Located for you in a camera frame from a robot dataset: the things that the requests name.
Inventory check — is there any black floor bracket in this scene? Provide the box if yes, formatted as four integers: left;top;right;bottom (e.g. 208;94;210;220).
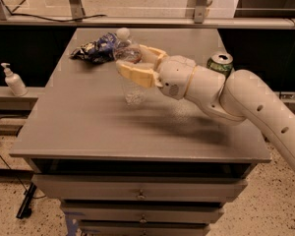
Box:
16;183;36;219

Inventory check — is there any blue chip bag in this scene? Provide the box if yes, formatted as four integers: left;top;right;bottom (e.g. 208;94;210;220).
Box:
70;32;117;64

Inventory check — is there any white pump dispenser bottle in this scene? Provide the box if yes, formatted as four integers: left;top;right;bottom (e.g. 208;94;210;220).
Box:
1;63;28;96

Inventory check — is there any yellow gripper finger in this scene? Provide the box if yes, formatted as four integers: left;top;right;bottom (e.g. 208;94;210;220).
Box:
140;45;167;71
116;60;161;89

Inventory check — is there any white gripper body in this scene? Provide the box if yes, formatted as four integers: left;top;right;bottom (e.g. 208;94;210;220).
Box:
157;55;196;100

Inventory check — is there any grey drawer cabinet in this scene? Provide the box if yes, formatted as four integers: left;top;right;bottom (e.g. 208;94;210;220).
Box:
9;28;272;236

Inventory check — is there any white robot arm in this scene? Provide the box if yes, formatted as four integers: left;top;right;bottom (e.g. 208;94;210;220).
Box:
116;45;295;173

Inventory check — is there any black cable on ledge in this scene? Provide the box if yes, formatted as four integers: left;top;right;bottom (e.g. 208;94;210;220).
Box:
0;13;107;23

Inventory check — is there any clear plastic water bottle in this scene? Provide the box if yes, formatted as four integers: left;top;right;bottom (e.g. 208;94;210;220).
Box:
113;28;146;105

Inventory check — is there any black floor cable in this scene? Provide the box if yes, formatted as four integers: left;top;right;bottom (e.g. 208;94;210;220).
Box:
0;115;47;200

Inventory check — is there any green soda can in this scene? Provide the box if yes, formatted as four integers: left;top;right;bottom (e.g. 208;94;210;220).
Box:
206;52;233;77

